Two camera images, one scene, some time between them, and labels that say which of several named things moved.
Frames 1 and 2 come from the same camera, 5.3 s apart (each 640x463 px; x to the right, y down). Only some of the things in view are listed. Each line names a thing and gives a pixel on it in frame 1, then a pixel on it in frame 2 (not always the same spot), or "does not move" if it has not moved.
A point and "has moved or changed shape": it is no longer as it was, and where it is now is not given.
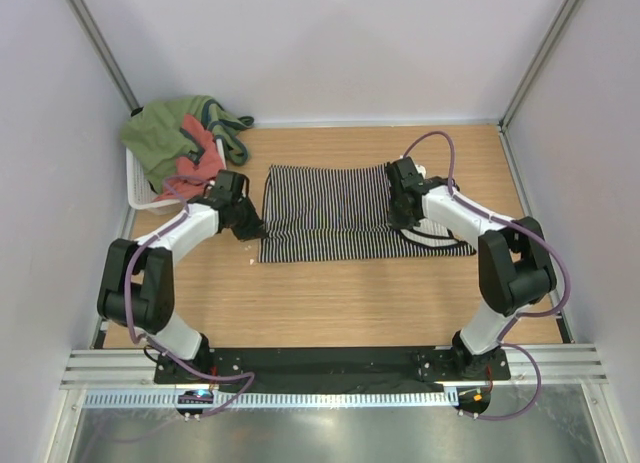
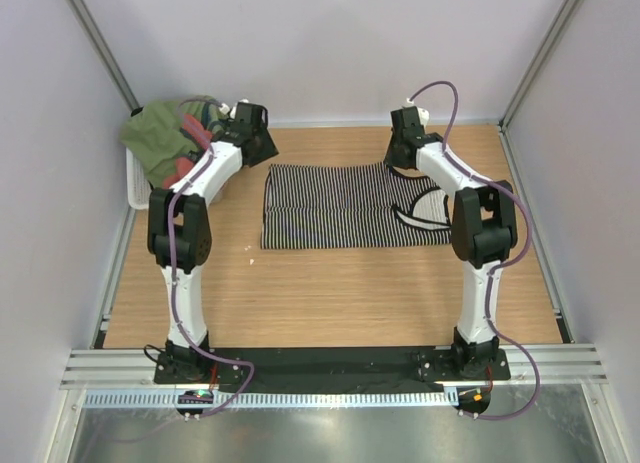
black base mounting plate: [314, 366] does not move
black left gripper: [254, 229] to [268, 152]
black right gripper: [396, 221] to [391, 159]
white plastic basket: [142, 195] does not move
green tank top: [153, 138] does not move
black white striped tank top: [341, 211] has moved or changed shape
